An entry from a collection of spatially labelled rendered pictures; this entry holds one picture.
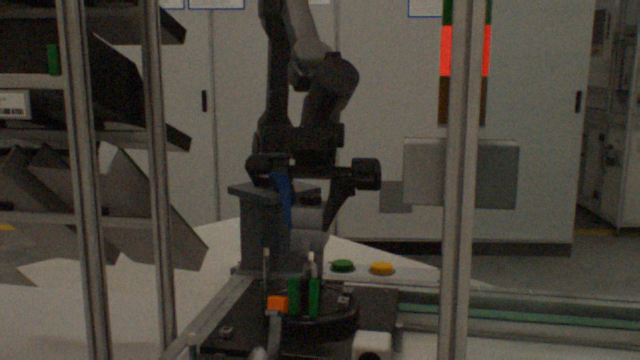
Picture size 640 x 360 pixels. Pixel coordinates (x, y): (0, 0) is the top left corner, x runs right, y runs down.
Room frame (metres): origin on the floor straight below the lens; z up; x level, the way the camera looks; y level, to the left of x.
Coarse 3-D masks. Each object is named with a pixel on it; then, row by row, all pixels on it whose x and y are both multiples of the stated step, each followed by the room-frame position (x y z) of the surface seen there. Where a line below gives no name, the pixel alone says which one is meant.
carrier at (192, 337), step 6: (192, 336) 0.50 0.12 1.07; (192, 342) 0.50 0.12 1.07; (192, 348) 0.50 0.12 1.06; (258, 348) 0.52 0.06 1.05; (192, 354) 0.50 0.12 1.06; (198, 354) 0.66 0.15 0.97; (204, 354) 0.66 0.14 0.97; (210, 354) 0.66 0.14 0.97; (252, 354) 0.52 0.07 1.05; (258, 354) 0.52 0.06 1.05; (264, 354) 0.52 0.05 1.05
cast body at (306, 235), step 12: (300, 204) 0.77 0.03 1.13; (312, 204) 0.76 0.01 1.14; (324, 204) 0.77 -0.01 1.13; (300, 216) 0.75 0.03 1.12; (312, 216) 0.75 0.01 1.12; (300, 228) 0.75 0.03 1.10; (312, 228) 0.75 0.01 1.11; (300, 240) 0.74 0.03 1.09; (312, 240) 0.74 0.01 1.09; (324, 240) 0.76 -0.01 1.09; (300, 252) 0.72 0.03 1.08
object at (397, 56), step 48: (384, 0) 3.79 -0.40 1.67; (432, 0) 3.78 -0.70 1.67; (384, 48) 3.79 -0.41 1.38; (432, 48) 3.78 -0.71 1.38; (384, 96) 3.79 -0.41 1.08; (432, 96) 3.78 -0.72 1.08; (384, 144) 3.79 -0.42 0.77; (384, 192) 3.78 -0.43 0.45; (384, 240) 3.81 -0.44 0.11; (432, 240) 3.80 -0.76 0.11
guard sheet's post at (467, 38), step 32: (480, 0) 0.58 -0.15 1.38; (480, 32) 0.58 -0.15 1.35; (480, 64) 0.58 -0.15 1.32; (448, 128) 0.58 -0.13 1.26; (448, 160) 0.58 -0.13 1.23; (448, 192) 0.58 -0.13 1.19; (448, 224) 0.58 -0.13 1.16; (448, 256) 0.58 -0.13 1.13; (448, 288) 0.58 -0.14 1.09; (448, 320) 0.58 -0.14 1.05; (448, 352) 0.58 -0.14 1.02
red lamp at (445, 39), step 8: (448, 32) 0.61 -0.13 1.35; (440, 40) 0.63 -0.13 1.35; (448, 40) 0.61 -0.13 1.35; (440, 48) 0.63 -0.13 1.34; (448, 48) 0.61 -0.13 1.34; (440, 56) 0.62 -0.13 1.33; (448, 56) 0.61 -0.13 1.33; (440, 64) 0.62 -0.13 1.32; (448, 64) 0.61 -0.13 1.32; (440, 72) 0.62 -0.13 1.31; (448, 72) 0.61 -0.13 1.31
